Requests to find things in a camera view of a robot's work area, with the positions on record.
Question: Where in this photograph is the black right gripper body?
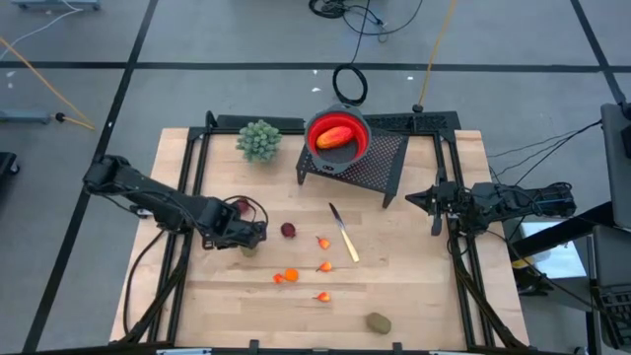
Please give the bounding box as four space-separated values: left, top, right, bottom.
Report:
429 167 467 237

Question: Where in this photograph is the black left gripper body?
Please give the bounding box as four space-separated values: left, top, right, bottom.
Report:
201 216 268 250

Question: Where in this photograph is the knife with cream handle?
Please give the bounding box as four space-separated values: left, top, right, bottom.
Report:
328 201 361 264

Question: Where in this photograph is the red collapsible colander bowl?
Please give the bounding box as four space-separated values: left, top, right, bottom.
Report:
303 103 373 176

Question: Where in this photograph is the black perforated metal shelf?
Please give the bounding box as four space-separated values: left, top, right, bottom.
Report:
295 128 410 209

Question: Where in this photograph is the green grape bunch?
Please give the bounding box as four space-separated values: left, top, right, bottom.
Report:
235 118 284 164

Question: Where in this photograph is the white sheet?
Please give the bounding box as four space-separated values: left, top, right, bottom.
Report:
519 220 589 280

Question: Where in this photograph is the grey desk panel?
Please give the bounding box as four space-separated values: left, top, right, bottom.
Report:
591 224 631 287
599 102 631 229

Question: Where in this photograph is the black keyboard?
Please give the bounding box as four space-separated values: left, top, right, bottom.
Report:
594 284 631 352

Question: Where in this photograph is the black caster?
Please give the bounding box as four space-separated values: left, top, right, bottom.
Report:
0 151 21 177

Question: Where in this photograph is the grey floor bar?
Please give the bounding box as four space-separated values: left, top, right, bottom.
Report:
0 108 53 125

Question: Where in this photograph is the grey cart base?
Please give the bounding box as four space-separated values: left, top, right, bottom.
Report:
10 0 103 12

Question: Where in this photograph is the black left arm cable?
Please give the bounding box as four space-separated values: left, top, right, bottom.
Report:
224 194 270 233

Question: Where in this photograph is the black perforated bracket plate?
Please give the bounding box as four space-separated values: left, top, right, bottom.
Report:
367 110 462 144

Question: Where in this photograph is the yellow cable with black end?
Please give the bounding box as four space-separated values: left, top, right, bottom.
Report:
0 36 96 131
416 0 459 113

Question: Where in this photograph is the black base cable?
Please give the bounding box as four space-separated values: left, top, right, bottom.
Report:
121 227 168 337

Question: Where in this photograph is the black coiled cable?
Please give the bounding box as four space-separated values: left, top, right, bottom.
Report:
331 0 372 107

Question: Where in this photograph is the thin black cable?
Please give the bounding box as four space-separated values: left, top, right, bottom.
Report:
515 119 603 186

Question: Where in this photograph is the black cable bundle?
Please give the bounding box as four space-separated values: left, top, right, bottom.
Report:
308 0 425 38

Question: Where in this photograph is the white cable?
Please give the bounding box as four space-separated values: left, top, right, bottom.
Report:
0 0 83 63

